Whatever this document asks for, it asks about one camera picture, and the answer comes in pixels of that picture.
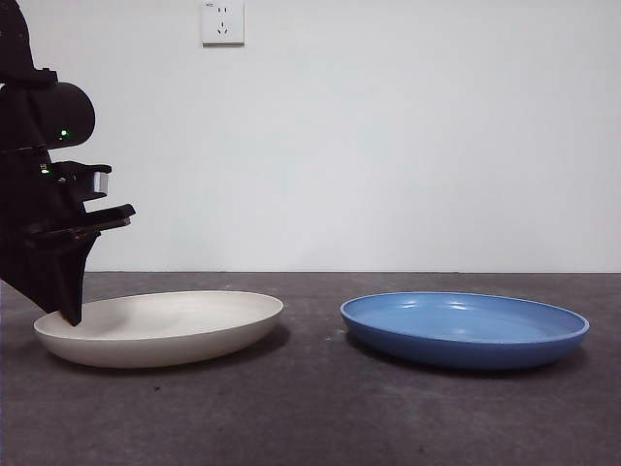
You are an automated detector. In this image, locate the white round plate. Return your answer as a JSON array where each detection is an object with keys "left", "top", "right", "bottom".
[{"left": 33, "top": 289, "right": 285, "bottom": 370}]

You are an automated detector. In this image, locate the blue round plate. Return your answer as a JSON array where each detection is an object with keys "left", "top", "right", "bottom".
[{"left": 339, "top": 290, "right": 592, "bottom": 372}]

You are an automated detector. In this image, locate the pale grey left camera box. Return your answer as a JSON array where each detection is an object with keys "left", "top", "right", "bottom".
[{"left": 91, "top": 164, "right": 114, "bottom": 195}]

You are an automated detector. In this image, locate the white wall socket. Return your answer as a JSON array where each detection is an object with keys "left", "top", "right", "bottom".
[{"left": 201, "top": 0, "right": 246, "bottom": 49}]

